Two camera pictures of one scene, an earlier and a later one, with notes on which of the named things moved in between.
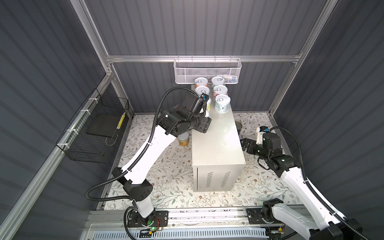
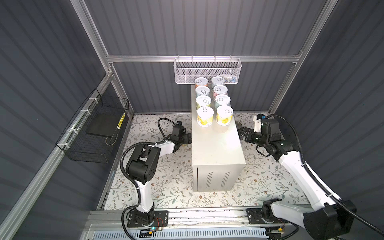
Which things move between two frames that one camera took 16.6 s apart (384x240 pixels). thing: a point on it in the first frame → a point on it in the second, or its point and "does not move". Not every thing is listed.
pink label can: x=220 y=89 does not move
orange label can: x=201 y=81 does not move
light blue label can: x=201 y=89 does not move
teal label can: x=217 y=81 does not move
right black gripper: x=251 y=142 → x=249 y=131
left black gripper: x=204 y=123 → x=186 y=138
